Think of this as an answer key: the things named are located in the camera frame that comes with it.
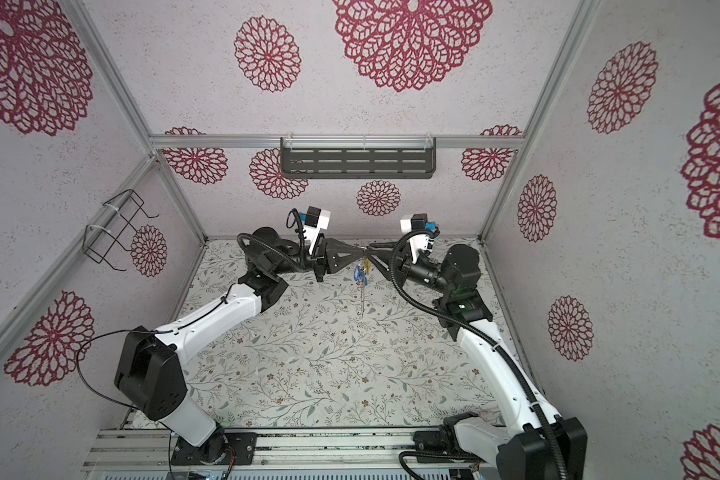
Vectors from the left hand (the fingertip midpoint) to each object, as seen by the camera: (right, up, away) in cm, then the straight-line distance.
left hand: (360, 255), depth 64 cm
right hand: (+2, +2, -2) cm, 3 cm away
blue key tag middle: (0, -4, +6) cm, 7 cm away
